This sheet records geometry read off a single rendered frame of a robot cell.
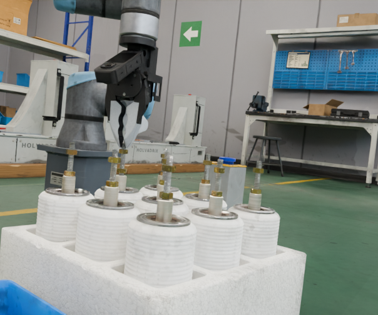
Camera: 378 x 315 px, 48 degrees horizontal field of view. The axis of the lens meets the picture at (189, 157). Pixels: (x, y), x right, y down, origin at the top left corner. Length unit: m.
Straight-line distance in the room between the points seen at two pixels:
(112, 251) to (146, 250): 0.10
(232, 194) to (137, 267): 0.47
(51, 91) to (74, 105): 1.90
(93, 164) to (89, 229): 0.62
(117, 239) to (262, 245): 0.25
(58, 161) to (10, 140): 1.61
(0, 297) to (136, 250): 0.26
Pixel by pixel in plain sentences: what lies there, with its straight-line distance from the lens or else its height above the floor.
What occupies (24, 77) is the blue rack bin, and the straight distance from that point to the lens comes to 6.56.
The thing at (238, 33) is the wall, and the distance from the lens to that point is 6.72.
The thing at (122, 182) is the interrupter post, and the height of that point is 0.27.
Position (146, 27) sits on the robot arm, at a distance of 0.84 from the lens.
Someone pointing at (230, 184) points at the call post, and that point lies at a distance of 0.99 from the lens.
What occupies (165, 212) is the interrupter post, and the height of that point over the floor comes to 0.26.
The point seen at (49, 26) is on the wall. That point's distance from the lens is 9.60.
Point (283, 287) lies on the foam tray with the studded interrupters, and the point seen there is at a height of 0.13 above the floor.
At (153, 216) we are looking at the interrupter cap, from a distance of 0.61.
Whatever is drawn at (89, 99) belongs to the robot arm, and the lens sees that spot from 1.28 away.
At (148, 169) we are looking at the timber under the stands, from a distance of 3.74.
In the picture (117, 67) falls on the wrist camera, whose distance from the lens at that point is 0.78.
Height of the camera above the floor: 0.37
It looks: 3 degrees down
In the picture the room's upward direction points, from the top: 6 degrees clockwise
